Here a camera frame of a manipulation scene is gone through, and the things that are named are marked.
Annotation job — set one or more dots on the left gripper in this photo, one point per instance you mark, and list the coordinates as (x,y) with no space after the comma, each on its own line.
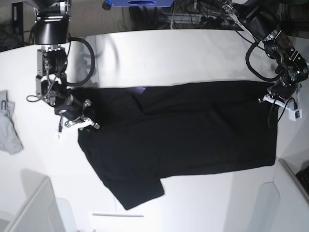
(284,97)

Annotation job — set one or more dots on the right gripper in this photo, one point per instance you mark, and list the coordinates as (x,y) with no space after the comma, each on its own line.
(75,114)

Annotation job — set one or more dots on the black T-shirt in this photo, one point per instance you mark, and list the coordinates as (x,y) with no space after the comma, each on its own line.
(191,129)

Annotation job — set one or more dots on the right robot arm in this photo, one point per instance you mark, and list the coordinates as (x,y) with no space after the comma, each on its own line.
(51,31)

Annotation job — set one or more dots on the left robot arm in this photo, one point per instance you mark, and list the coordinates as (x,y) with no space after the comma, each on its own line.
(257,20)

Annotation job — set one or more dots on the grey cloth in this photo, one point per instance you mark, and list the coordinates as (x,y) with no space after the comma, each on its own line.
(9,140)

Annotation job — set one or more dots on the black keyboard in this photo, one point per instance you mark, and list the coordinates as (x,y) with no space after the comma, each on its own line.
(303,177)

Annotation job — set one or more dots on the white monitor back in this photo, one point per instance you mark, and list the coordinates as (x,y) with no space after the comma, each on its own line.
(43,212)

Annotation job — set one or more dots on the blue box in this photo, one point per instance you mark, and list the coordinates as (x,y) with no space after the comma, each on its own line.
(131,3)

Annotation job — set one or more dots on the white partition panel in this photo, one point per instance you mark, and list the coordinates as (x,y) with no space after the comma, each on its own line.
(281,205)

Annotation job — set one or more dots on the white power strip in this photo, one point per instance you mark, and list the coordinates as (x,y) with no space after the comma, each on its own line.
(197,20)

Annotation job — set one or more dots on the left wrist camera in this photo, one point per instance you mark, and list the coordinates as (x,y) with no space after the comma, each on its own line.
(295,114)

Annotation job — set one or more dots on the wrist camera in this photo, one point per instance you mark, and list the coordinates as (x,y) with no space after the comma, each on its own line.
(61,137)
(295,114)

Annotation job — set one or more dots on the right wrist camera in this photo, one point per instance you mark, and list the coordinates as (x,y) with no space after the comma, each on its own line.
(61,137)

